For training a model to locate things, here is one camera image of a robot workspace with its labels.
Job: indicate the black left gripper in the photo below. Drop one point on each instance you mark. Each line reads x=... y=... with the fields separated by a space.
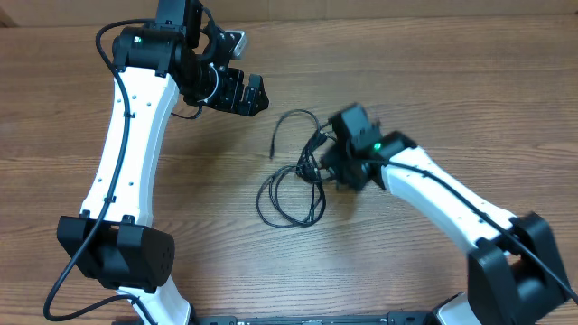
x=231 y=99

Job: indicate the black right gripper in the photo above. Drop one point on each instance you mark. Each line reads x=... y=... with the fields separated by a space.
x=331 y=161

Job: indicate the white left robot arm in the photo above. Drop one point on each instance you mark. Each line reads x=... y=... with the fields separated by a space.
x=180 y=55

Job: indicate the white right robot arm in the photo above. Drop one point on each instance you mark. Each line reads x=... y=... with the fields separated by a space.
x=515 y=275

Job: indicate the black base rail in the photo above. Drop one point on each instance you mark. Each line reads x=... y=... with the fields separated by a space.
x=325 y=319

